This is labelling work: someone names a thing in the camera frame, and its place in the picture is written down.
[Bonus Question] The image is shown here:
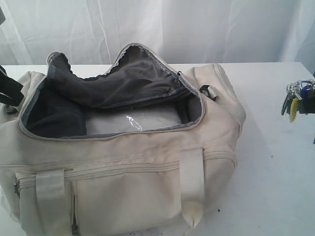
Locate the colourful key bunch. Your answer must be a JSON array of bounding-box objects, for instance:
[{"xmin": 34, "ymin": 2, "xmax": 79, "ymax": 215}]
[{"xmin": 281, "ymin": 79, "xmax": 315, "ymax": 123}]

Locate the cream white duffel bag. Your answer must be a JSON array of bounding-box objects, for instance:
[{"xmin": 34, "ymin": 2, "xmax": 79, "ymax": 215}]
[{"xmin": 0, "ymin": 43, "xmax": 246, "ymax": 236}]

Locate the grey plastic-wrapped package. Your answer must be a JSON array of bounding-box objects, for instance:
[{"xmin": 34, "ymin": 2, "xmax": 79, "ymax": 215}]
[{"xmin": 85, "ymin": 105, "xmax": 181, "ymax": 135}]

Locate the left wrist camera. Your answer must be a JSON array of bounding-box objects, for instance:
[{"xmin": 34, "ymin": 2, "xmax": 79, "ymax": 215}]
[{"xmin": 0, "ymin": 7, "xmax": 6, "ymax": 25}]

